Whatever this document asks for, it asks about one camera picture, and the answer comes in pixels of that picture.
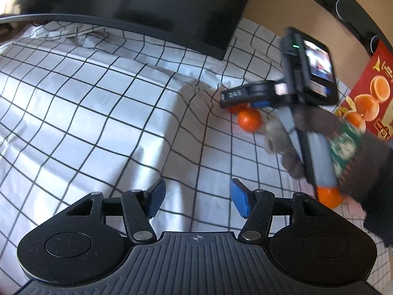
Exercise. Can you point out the person's right hand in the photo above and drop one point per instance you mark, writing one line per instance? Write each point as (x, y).
(284, 147)

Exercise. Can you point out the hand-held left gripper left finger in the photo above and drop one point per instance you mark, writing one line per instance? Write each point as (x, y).
(155, 199)

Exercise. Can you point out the white checked cloth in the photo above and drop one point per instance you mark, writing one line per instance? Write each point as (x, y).
(92, 113)

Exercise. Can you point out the black monitor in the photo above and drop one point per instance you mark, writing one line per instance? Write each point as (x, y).
(184, 6)

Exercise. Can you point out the red printed cardboard box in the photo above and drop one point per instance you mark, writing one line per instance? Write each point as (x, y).
(368, 76)

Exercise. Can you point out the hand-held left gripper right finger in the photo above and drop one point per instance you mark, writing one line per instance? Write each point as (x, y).
(241, 198)

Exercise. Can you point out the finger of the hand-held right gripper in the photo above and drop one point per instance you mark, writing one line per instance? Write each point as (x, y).
(236, 96)

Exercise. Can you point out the orange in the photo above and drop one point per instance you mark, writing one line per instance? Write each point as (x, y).
(237, 109)
(249, 120)
(330, 197)

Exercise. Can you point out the grey round knob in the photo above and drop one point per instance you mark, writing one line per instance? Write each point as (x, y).
(375, 42)
(347, 7)

